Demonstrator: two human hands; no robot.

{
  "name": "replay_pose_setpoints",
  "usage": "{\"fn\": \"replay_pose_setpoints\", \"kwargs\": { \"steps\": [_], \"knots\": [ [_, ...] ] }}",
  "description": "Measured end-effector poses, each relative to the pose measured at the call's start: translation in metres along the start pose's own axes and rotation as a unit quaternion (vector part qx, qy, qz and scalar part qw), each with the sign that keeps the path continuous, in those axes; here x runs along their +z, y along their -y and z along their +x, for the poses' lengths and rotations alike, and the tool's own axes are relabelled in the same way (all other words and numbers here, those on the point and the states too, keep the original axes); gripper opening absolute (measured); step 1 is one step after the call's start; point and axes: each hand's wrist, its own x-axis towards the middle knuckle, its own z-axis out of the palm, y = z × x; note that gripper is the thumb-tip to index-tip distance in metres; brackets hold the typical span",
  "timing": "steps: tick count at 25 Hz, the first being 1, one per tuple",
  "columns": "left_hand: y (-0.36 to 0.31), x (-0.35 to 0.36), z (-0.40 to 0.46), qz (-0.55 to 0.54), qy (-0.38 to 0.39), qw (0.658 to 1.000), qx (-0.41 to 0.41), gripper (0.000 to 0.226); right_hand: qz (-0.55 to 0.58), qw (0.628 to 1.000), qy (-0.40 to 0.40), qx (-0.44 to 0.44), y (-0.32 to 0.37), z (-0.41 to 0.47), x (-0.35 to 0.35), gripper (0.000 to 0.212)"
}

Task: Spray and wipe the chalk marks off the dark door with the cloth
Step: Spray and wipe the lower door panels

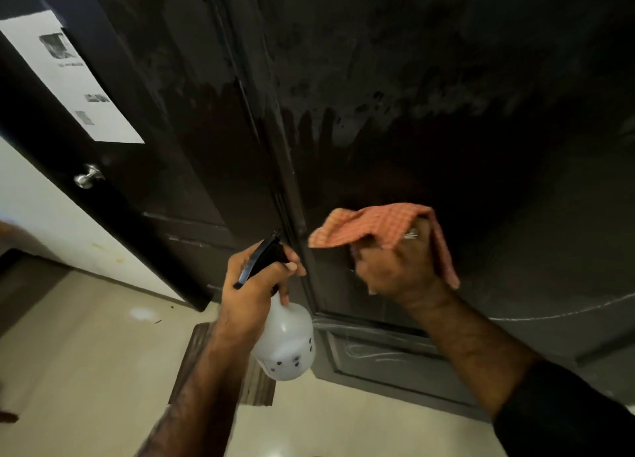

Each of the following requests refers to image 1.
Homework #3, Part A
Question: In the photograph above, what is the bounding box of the person's left hand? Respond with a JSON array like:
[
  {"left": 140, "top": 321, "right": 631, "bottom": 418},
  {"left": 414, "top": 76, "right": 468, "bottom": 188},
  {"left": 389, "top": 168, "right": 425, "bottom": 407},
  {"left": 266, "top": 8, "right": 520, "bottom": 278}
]
[{"left": 218, "top": 241, "right": 308, "bottom": 346}]

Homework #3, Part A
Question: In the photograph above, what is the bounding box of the person's right hand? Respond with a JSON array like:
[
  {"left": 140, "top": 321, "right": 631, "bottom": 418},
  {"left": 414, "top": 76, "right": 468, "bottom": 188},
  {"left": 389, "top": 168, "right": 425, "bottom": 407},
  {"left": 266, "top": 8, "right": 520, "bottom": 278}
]
[{"left": 352, "top": 218, "right": 447, "bottom": 309}]

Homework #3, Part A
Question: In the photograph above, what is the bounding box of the orange checked cloth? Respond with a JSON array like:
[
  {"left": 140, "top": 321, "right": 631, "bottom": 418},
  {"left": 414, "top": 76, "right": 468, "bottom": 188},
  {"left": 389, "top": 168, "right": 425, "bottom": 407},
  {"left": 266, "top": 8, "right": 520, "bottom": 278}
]
[{"left": 307, "top": 202, "right": 461, "bottom": 290}]

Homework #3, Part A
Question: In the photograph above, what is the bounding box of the white spray bottle black trigger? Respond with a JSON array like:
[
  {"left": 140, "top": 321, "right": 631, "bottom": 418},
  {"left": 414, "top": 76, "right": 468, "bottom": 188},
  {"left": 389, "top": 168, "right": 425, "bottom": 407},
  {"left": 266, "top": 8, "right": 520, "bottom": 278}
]
[{"left": 233, "top": 232, "right": 317, "bottom": 382}]

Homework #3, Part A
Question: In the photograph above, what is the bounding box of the black wooden door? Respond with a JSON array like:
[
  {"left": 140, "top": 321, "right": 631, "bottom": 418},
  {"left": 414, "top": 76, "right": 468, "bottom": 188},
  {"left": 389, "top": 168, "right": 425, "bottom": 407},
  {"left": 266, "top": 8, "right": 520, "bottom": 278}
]
[{"left": 203, "top": 0, "right": 635, "bottom": 423}]

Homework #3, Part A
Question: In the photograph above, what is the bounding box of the person's left forearm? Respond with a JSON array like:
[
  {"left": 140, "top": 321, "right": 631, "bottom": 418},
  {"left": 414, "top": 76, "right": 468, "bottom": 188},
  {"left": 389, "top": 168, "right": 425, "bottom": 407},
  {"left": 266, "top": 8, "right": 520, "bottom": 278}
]
[{"left": 134, "top": 327, "right": 254, "bottom": 457}]

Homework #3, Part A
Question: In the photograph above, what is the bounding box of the person's right forearm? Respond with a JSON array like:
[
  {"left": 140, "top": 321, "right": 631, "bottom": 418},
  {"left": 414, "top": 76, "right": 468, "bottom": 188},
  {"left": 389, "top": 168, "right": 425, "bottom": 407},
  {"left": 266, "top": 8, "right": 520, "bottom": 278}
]
[{"left": 404, "top": 282, "right": 544, "bottom": 418}]

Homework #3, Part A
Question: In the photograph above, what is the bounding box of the black laundry room door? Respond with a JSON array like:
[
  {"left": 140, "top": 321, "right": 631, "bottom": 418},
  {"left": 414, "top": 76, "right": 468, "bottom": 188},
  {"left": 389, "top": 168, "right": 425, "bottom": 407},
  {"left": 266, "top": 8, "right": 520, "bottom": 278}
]
[{"left": 0, "top": 0, "right": 239, "bottom": 294}]

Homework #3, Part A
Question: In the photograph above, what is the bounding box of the dark wooden side door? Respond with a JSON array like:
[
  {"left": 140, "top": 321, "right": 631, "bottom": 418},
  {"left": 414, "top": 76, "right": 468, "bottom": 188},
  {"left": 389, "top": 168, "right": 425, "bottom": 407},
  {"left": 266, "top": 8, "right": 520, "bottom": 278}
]
[{"left": 0, "top": 0, "right": 318, "bottom": 313}]

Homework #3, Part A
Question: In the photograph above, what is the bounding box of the brown striped doormat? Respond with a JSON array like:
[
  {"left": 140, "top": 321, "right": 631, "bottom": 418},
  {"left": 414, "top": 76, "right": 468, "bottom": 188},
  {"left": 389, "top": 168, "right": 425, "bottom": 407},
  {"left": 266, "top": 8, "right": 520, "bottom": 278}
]
[{"left": 168, "top": 321, "right": 276, "bottom": 407}]

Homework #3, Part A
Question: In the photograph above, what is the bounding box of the black right sleeve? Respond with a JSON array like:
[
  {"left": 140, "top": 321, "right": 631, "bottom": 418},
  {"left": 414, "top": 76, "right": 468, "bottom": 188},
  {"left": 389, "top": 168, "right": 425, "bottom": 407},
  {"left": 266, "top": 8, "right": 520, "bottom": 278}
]
[{"left": 493, "top": 360, "right": 635, "bottom": 457}]

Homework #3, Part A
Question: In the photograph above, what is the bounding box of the printed paper notice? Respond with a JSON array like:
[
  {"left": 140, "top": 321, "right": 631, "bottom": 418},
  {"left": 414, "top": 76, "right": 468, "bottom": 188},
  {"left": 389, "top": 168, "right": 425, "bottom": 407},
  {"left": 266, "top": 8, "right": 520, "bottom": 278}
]
[{"left": 0, "top": 9, "right": 146, "bottom": 144}]

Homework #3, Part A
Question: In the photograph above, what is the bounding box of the laundry door silver knob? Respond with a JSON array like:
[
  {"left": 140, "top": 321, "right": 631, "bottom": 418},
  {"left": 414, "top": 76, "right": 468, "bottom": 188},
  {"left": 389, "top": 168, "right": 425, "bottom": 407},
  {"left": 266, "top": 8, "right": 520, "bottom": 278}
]
[{"left": 73, "top": 163, "right": 106, "bottom": 190}]

